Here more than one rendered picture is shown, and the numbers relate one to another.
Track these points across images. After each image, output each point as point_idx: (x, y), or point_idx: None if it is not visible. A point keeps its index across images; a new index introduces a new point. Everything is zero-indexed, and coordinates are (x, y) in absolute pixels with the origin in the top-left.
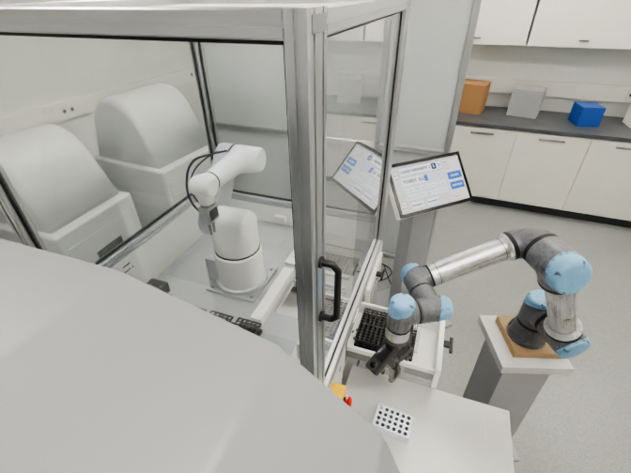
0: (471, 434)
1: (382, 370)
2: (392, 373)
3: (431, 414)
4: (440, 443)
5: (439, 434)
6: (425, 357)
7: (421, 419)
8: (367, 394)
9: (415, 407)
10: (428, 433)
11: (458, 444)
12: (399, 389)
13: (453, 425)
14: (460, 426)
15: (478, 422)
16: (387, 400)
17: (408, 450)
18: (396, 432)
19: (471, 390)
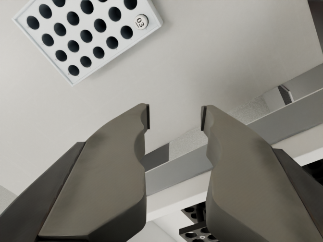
0: (19, 149)
1: (210, 125)
2: (83, 175)
3: (81, 123)
4: (16, 90)
5: (36, 104)
6: (172, 218)
7: (80, 96)
8: (217, 27)
9: (110, 108)
10: (45, 86)
11: (6, 117)
12: (169, 113)
13: (44, 137)
14: (38, 145)
15: (35, 170)
16: (165, 66)
17: (16, 5)
18: (45, 0)
19: (159, 163)
